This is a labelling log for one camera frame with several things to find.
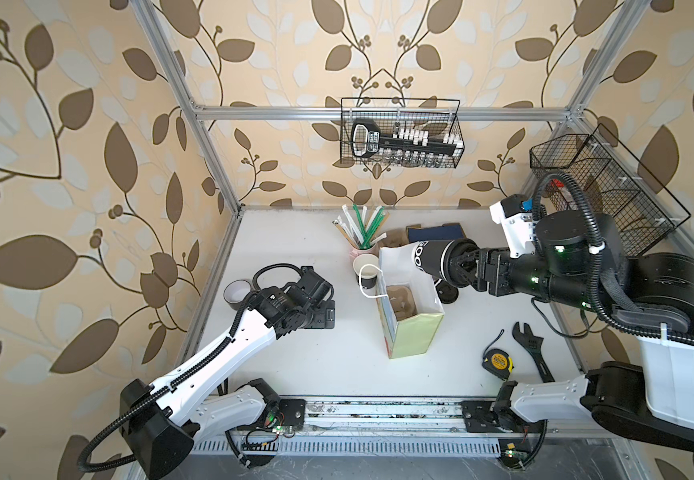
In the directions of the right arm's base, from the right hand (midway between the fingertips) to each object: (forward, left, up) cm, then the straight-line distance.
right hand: (466, 265), depth 51 cm
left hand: (+6, +29, -29) cm, 41 cm away
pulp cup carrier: (+16, +4, -43) cm, 46 cm away
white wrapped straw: (+37, +19, -29) cm, 50 cm away
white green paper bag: (0, +5, -29) cm, 30 cm away
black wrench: (+1, -32, -43) cm, 53 cm away
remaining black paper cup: (+21, +15, -35) cm, 44 cm away
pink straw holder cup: (+30, +19, -35) cm, 50 cm away
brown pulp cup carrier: (+39, +4, -39) cm, 55 cm away
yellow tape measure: (-4, -19, -41) cm, 46 cm away
